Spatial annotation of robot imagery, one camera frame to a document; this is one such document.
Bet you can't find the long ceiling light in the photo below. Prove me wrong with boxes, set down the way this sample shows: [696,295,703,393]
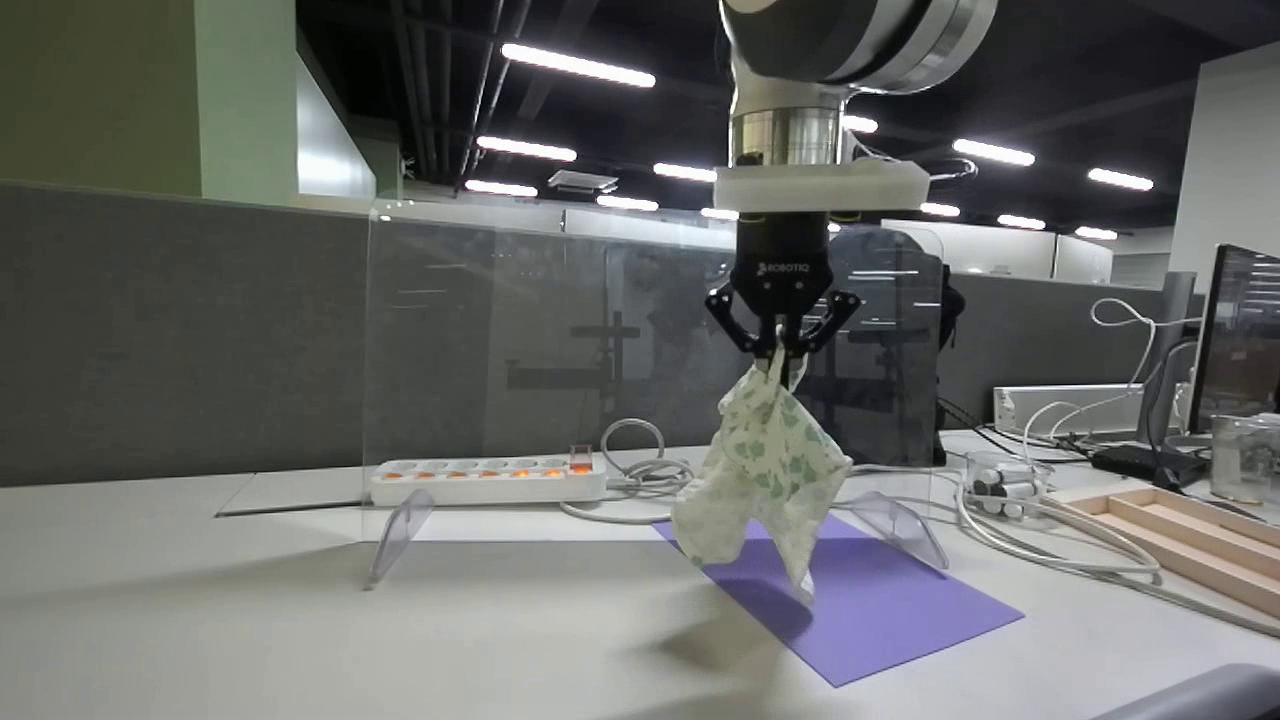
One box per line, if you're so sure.
[460,178,545,203]
[496,37,660,98]
[948,136,1039,174]
[650,159,726,187]
[1085,165,1160,195]
[472,132,585,167]

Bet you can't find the black monitor base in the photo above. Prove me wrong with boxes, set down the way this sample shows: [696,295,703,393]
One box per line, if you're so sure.
[1090,441,1214,495]

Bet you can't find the white cloth with green flowers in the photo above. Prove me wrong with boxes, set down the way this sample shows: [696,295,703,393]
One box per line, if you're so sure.
[668,347,855,599]

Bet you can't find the purple paper sheet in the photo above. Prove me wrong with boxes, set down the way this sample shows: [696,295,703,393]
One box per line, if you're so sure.
[654,511,1027,693]

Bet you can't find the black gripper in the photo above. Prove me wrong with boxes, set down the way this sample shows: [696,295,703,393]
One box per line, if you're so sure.
[703,213,864,393]

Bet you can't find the dark computer monitor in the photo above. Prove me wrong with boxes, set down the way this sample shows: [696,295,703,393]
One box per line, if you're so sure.
[1185,241,1280,441]

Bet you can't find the thick white cable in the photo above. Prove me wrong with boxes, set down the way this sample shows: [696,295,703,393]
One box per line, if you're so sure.
[948,456,1168,593]

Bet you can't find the transparent acrylic screen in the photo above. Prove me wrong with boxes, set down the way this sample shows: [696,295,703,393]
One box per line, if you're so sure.
[355,195,951,598]

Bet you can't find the clear plastic container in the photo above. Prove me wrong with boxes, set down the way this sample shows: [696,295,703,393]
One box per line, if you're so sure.
[1210,407,1280,526]

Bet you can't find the thin white looped cable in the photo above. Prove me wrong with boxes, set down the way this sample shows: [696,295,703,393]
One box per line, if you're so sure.
[1090,291,1182,393]

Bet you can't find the white wrist mount plate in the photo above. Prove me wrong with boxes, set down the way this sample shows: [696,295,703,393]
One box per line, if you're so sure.
[708,155,938,221]

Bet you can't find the light wooden tray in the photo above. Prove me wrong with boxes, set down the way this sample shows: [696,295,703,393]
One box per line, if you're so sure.
[1065,484,1280,626]

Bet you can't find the clear acrylic divider panel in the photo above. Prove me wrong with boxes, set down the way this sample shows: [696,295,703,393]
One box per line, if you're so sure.
[0,178,1206,493]

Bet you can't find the white power strip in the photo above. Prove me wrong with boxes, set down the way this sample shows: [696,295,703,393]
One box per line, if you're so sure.
[367,452,601,511]

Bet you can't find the white power strip cable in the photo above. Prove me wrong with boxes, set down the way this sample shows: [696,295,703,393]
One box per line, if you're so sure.
[556,414,702,528]

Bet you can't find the white cable adapter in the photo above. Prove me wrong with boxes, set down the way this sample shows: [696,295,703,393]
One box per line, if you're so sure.
[966,464,1061,519]

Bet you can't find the grey monitor pole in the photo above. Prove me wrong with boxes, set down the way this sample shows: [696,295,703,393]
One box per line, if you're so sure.
[1135,268,1206,452]

